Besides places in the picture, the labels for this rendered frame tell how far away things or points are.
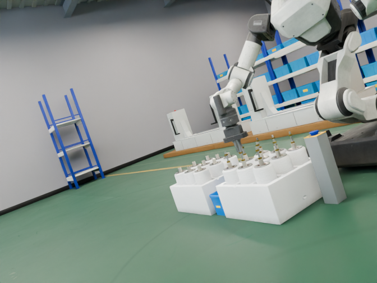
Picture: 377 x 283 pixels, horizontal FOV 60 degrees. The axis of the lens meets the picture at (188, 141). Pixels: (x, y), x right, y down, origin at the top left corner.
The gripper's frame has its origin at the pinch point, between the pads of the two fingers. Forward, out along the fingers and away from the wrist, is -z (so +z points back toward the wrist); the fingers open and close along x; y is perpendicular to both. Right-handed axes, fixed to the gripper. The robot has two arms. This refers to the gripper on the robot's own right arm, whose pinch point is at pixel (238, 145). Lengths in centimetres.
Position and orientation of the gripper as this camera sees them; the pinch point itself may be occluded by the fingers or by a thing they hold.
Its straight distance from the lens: 162.0
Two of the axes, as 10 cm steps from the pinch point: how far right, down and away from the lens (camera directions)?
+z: -3.3, -9.4, -0.6
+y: 4.0, -2.0, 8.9
